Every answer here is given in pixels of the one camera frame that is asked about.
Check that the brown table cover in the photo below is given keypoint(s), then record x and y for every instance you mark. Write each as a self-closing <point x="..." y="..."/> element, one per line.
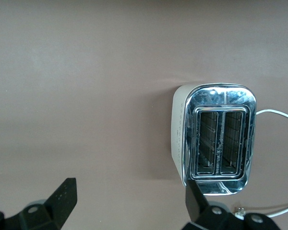
<point x="86" y="72"/>

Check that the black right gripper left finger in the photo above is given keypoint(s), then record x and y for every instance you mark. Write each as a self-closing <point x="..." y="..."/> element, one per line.
<point x="64" y="196"/>

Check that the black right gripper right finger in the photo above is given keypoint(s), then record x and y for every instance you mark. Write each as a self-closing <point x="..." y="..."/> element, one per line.
<point x="194" y="201"/>

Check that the cream and chrome toaster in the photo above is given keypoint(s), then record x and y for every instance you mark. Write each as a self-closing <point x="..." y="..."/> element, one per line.
<point x="180" y="134"/>

